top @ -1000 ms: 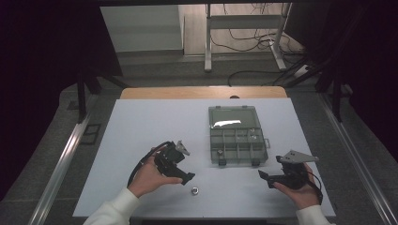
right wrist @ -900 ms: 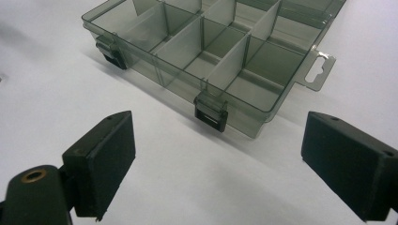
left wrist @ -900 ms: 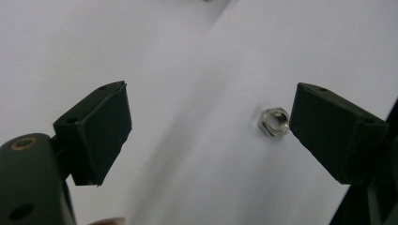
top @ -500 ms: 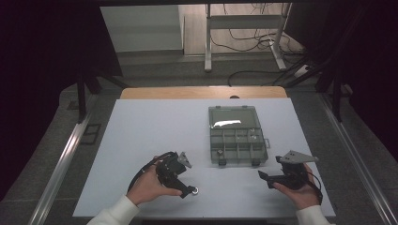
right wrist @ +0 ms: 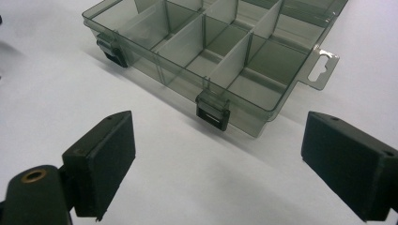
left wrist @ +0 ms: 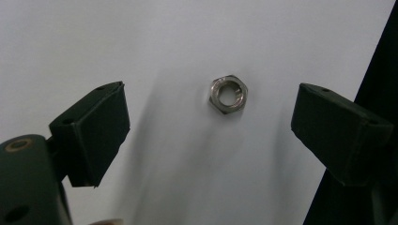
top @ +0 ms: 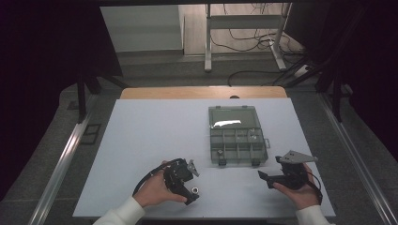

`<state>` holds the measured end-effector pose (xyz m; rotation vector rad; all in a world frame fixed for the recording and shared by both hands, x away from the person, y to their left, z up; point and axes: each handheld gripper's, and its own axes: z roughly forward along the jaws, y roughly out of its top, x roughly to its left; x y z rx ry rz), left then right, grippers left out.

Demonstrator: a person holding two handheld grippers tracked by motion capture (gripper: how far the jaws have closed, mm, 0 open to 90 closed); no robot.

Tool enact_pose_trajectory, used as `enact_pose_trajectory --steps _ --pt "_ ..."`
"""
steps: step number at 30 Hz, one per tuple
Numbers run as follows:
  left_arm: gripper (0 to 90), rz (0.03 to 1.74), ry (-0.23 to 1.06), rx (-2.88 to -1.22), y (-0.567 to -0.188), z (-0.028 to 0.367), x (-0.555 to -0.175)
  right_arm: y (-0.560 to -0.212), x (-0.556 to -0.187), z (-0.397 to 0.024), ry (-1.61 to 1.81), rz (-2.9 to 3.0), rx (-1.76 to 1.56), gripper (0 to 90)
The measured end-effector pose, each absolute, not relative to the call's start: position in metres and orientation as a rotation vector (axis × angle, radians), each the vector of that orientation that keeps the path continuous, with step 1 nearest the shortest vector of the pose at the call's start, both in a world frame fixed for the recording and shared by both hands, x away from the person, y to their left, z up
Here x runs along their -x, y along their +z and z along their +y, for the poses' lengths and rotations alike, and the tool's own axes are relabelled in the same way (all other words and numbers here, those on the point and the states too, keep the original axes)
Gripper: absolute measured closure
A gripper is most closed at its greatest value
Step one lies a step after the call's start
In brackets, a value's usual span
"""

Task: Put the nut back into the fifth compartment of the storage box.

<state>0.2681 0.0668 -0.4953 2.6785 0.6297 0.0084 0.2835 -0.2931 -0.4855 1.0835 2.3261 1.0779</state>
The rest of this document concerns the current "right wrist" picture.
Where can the clear grey compartment box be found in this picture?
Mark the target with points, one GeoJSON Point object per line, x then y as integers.
{"type": "Point", "coordinates": [184, 47]}

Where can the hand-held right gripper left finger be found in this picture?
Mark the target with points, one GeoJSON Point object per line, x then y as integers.
{"type": "Point", "coordinates": [103, 162]}

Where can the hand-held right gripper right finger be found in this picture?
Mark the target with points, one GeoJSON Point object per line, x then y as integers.
{"type": "Point", "coordinates": [347, 162]}

